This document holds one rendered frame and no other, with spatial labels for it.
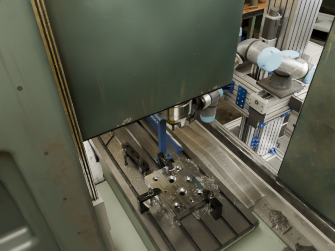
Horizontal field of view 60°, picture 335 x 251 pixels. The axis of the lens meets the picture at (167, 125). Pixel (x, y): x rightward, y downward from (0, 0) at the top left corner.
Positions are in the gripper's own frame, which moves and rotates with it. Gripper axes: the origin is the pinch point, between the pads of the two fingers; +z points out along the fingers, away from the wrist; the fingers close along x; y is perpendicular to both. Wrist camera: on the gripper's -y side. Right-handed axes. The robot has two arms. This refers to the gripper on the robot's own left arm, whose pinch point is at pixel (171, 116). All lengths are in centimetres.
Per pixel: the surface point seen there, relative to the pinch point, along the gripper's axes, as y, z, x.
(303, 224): 73, -51, -61
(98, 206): 5.3, 47.8, -11.2
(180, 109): -8.7, 3.1, -7.0
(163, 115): -5.4, 7.0, -1.8
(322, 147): 20, -54, -52
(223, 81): -19.1, -11.3, -16.0
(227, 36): -37.5, -9.4, -15.6
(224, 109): 133, -194, 79
